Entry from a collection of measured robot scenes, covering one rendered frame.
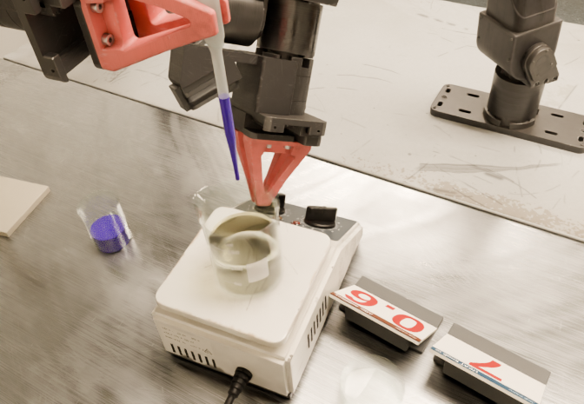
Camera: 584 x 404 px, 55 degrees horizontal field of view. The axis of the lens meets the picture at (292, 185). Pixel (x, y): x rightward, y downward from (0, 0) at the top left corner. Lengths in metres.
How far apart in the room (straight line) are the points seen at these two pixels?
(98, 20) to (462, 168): 0.49
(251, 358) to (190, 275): 0.09
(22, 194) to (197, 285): 0.34
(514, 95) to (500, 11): 0.11
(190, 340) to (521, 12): 0.48
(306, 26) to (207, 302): 0.26
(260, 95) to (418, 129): 0.31
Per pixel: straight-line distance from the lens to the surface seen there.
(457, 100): 0.81
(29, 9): 0.35
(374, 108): 0.80
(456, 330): 0.56
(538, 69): 0.71
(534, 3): 0.68
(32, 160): 0.82
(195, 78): 0.51
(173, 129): 0.80
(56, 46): 0.37
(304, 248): 0.50
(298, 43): 0.53
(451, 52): 0.94
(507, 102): 0.76
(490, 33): 0.71
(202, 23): 0.33
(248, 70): 0.54
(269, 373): 0.48
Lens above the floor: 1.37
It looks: 43 degrees down
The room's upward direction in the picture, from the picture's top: 5 degrees counter-clockwise
